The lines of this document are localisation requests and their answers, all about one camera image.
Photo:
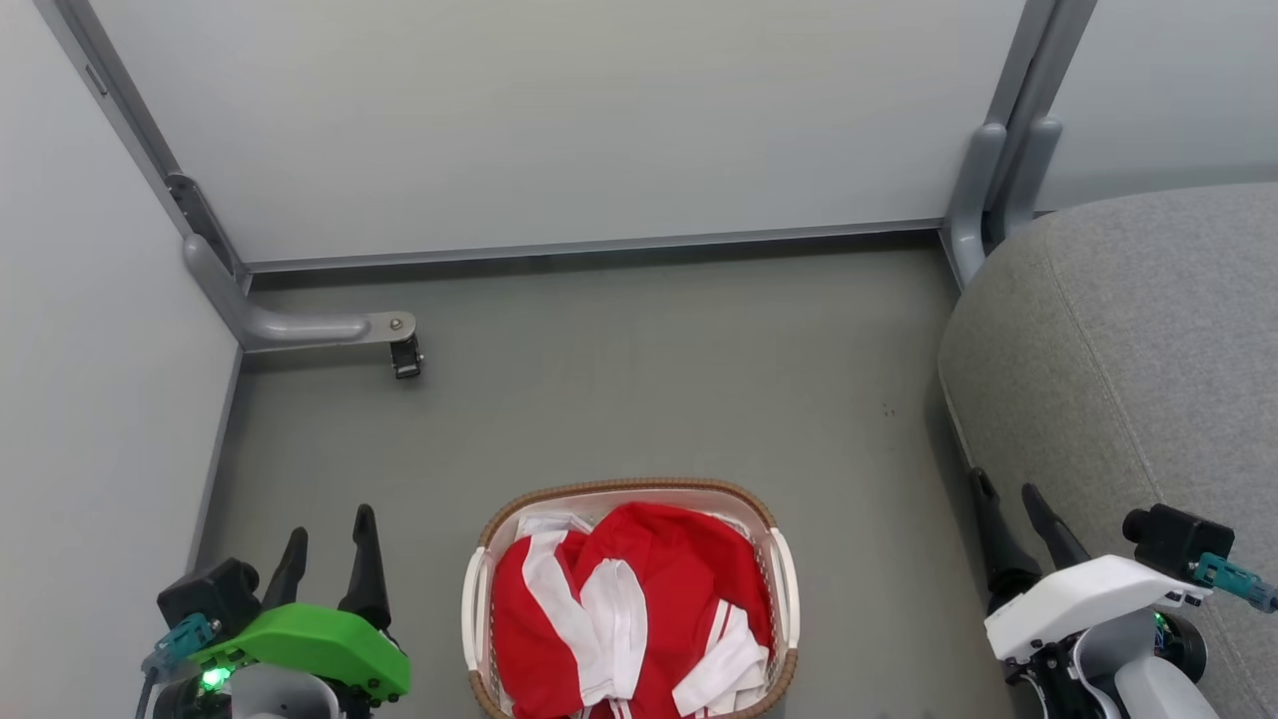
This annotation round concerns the red and white garment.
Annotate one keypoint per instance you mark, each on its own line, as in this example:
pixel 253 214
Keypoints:
pixel 669 579

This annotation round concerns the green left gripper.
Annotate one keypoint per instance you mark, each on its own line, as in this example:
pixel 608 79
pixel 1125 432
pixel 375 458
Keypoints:
pixel 319 639

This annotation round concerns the black caster wheel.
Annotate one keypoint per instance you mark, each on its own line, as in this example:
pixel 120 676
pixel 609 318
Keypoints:
pixel 405 358

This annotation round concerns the white laundry basket brown rim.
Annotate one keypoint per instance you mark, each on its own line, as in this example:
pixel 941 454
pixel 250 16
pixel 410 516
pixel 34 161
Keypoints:
pixel 629 491

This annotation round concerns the grey partition corner post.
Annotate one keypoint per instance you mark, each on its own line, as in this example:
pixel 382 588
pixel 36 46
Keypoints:
pixel 130 110

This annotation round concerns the grey metal partition foot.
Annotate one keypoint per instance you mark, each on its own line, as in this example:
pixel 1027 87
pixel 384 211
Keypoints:
pixel 290 328

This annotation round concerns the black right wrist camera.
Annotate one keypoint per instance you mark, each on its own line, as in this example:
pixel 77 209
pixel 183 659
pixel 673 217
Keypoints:
pixel 1176 539

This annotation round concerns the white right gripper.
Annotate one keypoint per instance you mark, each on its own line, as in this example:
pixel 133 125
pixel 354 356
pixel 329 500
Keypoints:
pixel 1078 599

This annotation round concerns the grey upholstered seat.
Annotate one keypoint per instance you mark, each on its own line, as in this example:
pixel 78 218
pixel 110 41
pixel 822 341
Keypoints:
pixel 1148 350

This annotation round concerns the grey partition double post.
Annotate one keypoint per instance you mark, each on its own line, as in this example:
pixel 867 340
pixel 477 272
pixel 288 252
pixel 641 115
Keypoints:
pixel 1038 60

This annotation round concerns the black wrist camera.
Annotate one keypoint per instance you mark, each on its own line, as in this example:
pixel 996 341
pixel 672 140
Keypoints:
pixel 1176 539
pixel 212 594

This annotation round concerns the grey partition bottom rail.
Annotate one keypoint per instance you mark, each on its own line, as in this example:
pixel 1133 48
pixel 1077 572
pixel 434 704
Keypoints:
pixel 599 247

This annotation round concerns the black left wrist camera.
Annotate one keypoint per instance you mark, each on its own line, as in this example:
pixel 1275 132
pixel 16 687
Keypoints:
pixel 212 594

